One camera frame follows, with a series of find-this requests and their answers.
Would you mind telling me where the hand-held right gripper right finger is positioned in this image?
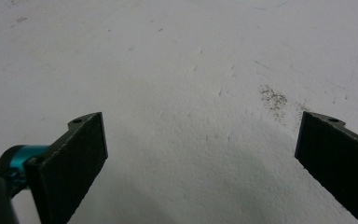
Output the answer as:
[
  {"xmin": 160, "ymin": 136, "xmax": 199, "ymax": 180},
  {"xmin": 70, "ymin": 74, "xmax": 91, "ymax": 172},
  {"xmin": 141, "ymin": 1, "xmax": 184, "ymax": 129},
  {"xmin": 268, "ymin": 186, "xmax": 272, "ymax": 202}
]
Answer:
[{"xmin": 294, "ymin": 110, "xmax": 358, "ymax": 224}]

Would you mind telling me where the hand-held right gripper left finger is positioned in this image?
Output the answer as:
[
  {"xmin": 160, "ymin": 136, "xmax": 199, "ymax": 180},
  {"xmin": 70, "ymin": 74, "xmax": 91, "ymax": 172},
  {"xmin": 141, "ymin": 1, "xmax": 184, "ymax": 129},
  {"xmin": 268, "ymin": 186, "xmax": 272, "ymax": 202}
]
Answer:
[{"xmin": 23, "ymin": 111, "xmax": 109, "ymax": 224}]

